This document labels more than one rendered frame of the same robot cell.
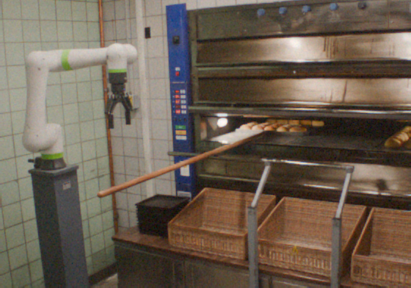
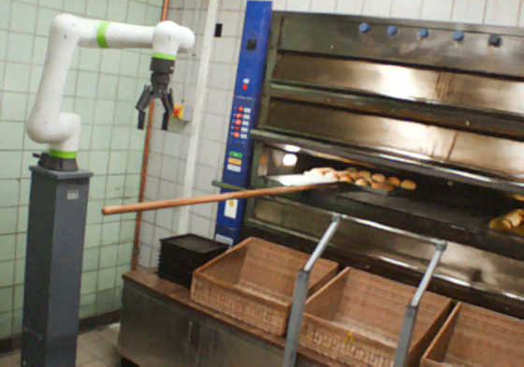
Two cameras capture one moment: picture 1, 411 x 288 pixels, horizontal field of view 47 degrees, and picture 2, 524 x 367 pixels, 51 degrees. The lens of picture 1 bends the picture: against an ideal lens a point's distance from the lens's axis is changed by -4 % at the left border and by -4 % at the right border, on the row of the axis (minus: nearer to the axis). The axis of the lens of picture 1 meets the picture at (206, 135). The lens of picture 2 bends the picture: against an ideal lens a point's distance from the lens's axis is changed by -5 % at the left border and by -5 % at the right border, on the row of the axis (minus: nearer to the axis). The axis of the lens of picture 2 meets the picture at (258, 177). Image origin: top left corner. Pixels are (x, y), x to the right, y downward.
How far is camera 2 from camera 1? 0.33 m
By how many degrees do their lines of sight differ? 2
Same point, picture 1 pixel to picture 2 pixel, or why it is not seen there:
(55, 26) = (106, 0)
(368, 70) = (487, 124)
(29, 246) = (19, 264)
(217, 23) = (307, 32)
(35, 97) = (53, 72)
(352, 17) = (479, 53)
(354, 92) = (464, 150)
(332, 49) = (446, 90)
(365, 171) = (458, 254)
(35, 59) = (63, 22)
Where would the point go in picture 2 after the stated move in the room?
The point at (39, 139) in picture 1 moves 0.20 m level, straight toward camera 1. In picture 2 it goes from (48, 127) to (44, 133)
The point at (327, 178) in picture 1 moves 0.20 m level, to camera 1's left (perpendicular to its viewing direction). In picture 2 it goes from (409, 253) to (368, 247)
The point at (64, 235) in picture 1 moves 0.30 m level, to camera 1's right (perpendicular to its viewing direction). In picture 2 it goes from (58, 257) to (123, 270)
